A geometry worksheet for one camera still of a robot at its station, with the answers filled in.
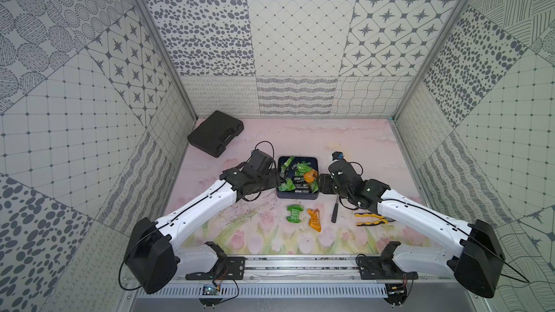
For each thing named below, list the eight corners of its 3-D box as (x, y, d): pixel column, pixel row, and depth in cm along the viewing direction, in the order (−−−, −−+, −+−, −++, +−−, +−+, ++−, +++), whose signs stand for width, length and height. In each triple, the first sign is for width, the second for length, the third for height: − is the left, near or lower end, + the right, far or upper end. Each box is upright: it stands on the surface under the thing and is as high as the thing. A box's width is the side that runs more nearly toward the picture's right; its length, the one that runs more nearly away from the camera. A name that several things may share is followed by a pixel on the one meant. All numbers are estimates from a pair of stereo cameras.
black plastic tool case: (190, 144, 111) (186, 137, 106) (218, 117, 124) (216, 109, 119) (218, 158, 105) (215, 151, 101) (245, 128, 119) (243, 120, 114)
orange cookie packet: (308, 232, 84) (309, 230, 82) (307, 210, 90) (308, 208, 88) (320, 232, 84) (321, 230, 82) (318, 210, 90) (319, 208, 88)
